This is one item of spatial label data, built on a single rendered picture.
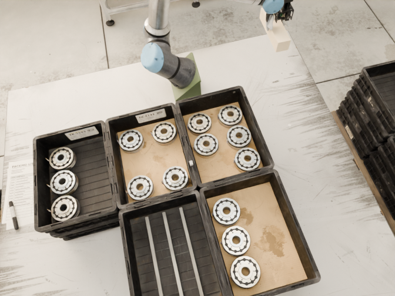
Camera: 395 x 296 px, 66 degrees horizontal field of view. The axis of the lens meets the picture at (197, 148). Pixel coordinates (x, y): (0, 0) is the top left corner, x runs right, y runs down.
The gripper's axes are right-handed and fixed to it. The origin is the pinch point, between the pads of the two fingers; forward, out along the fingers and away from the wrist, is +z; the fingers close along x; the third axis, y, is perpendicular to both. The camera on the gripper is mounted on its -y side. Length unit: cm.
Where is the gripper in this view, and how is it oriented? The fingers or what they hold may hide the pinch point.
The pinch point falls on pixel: (274, 26)
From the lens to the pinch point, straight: 158.4
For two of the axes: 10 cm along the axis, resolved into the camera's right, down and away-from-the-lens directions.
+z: 0.5, 4.4, 9.0
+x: 9.7, -2.3, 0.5
